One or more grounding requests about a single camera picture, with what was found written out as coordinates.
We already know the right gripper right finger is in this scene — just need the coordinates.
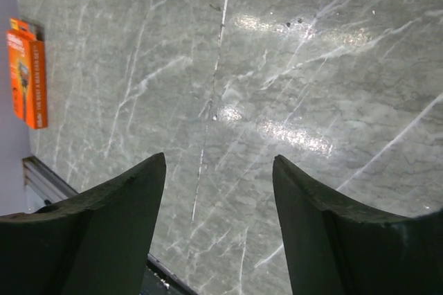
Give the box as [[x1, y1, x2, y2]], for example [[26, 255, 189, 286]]
[[272, 156, 442, 295]]

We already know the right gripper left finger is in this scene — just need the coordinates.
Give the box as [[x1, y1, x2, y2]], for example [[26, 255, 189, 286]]
[[1, 153, 166, 294]]

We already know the hidden orange razor box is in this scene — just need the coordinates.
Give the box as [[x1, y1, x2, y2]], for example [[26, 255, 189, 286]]
[[6, 18, 48, 129]]

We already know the aluminium rail frame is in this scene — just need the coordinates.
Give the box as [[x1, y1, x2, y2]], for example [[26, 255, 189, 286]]
[[22, 157, 78, 213]]

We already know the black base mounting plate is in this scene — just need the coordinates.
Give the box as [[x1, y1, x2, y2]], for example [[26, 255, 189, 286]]
[[139, 253, 198, 295]]

